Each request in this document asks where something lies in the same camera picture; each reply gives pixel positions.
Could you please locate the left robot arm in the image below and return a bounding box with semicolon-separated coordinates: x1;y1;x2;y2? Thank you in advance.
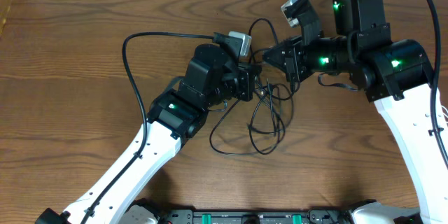
36;44;261;223

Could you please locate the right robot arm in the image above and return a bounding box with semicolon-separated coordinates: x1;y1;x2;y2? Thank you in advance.
263;0;447;223

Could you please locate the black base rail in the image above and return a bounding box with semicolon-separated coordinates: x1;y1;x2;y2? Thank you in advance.
118;199;421;224

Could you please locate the right camera black cable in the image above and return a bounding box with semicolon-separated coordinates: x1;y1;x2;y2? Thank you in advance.
293;0;448;169

